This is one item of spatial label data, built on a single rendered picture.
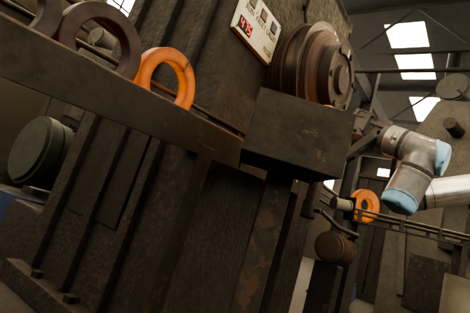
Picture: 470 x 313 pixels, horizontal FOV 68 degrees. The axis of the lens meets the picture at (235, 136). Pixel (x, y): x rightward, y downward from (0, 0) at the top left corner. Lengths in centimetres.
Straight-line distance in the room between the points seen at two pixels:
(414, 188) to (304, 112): 42
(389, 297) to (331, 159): 338
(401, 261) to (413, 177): 299
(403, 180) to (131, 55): 75
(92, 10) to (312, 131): 49
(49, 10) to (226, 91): 60
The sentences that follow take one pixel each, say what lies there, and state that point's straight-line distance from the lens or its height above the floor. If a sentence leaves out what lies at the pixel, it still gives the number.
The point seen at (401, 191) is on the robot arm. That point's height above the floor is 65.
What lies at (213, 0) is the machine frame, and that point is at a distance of 133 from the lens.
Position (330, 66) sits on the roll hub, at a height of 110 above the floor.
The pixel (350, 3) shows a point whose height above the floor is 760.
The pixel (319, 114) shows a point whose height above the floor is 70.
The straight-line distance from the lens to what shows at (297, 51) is 137.
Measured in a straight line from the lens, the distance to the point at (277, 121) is 71.
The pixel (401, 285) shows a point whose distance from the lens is 397.
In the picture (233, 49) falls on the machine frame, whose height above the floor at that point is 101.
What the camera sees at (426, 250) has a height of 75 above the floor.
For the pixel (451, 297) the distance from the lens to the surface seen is 181.
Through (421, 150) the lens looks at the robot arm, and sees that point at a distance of 105.
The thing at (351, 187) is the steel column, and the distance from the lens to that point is 1029.
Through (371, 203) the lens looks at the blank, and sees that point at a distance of 180.
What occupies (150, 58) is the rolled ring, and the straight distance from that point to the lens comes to 82.
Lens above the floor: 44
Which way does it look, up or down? 13 degrees up
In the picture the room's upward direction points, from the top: 18 degrees clockwise
